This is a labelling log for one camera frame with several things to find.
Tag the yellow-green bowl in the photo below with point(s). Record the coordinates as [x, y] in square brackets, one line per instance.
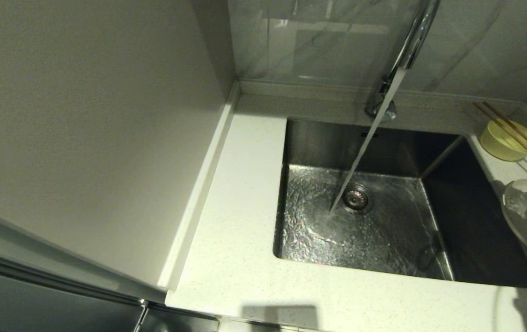
[498, 145]

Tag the grey cabinet door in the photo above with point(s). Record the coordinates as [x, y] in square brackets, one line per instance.
[37, 304]

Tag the wooden chopstick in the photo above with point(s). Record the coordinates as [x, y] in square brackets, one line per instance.
[521, 134]
[512, 136]

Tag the chrome faucet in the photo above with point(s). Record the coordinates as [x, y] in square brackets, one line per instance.
[413, 46]

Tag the white counter upstand strip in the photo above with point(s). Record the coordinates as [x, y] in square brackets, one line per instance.
[198, 193]

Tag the round metal drain strainer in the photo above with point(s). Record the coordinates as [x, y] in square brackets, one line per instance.
[358, 198]

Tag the stainless steel sink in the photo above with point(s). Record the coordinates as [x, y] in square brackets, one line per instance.
[475, 240]

